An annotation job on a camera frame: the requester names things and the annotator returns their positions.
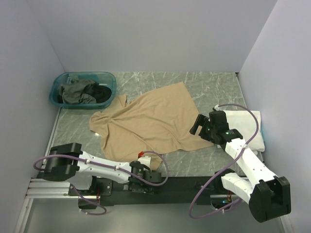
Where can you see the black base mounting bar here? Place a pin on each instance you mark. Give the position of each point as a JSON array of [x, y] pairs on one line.
[[176, 190]]

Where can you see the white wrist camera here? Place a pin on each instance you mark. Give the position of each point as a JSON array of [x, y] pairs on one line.
[[219, 108], [144, 159]]

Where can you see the folded white t shirt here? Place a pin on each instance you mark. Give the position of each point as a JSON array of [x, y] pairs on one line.
[[245, 124]]

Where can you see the grey green t shirt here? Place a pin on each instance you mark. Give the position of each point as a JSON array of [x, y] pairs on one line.
[[77, 92]]

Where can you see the teal plastic laundry basket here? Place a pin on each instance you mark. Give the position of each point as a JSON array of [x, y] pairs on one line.
[[103, 78]]

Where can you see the black t shirt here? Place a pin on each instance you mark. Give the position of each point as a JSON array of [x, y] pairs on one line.
[[101, 93]]

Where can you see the aluminium frame rail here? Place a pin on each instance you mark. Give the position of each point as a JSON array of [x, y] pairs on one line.
[[42, 189]]

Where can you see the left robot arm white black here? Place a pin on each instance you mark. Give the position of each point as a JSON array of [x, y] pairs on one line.
[[69, 163]]

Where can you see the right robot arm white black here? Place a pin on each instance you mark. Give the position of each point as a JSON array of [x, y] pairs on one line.
[[267, 195]]

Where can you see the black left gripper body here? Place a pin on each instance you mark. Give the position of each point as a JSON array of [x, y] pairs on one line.
[[144, 189]]

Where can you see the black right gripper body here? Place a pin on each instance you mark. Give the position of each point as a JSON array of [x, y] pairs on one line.
[[213, 131]]

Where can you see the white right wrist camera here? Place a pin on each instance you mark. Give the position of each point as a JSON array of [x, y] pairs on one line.
[[219, 108]]

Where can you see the beige t shirt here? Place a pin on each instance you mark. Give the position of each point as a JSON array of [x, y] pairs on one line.
[[158, 120]]

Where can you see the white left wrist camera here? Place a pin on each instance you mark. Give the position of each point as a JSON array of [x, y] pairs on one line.
[[144, 159]]

